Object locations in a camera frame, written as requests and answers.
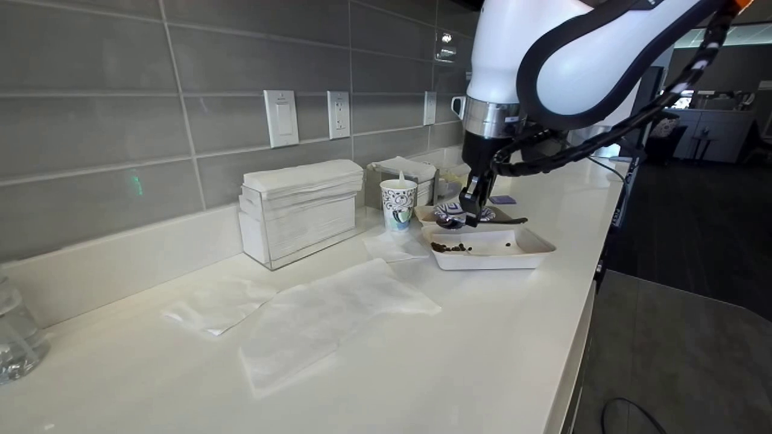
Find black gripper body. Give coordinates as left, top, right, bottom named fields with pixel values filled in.
left=463, top=133, right=517, bottom=180

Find brown beans pile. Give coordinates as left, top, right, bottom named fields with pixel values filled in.
left=429, top=239, right=476, bottom=255

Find blue patterned paper bowl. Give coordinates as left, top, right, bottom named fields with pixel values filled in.
left=433, top=201, right=486, bottom=232

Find white clamshell takeout tray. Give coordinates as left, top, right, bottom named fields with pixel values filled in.
left=412, top=201, right=558, bottom=272

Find printed paper cup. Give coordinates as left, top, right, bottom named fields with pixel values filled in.
left=380, top=176, right=420, bottom=236

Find clear napkin dispenser white napkins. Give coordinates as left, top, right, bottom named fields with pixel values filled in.
left=238, top=157, right=368, bottom=272

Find large clear plastic bag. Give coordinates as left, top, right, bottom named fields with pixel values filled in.
left=238, top=255, right=445, bottom=400

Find dark office furniture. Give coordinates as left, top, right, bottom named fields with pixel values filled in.
left=642, top=79, right=772, bottom=167

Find small clear plastic bag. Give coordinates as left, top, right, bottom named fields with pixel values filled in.
left=160, top=274, right=281, bottom=339

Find white wall power outlet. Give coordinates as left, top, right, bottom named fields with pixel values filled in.
left=324, top=90, right=356, bottom=140
left=420, top=90, right=443, bottom=127

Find white wall light switch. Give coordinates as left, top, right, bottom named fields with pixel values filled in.
left=260, top=86, right=301, bottom=150

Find black floor cable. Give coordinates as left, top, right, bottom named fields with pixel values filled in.
left=598, top=396, right=671, bottom=434

